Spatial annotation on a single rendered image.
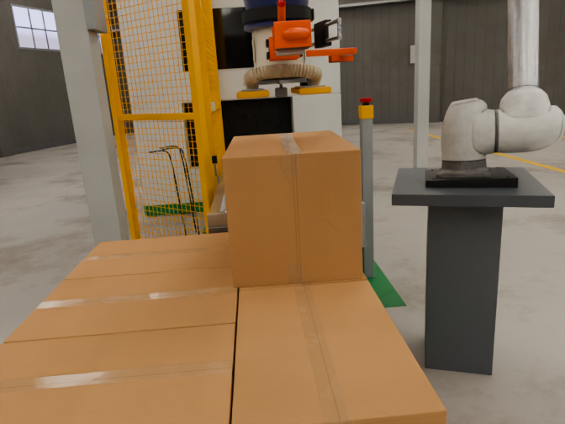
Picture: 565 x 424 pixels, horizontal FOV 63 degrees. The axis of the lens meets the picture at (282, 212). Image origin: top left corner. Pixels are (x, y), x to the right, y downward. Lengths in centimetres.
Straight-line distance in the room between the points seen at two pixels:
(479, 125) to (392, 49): 1081
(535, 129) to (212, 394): 134
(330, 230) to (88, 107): 176
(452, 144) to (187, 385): 123
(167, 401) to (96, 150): 198
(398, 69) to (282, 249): 1127
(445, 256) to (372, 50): 1095
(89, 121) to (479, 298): 213
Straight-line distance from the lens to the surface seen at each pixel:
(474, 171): 180
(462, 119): 178
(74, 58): 280
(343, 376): 103
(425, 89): 510
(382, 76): 1253
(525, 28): 193
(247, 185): 134
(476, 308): 192
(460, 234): 180
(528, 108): 181
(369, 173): 264
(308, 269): 143
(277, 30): 98
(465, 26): 1258
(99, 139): 278
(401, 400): 98
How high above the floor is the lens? 113
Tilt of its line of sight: 15 degrees down
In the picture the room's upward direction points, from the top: 4 degrees counter-clockwise
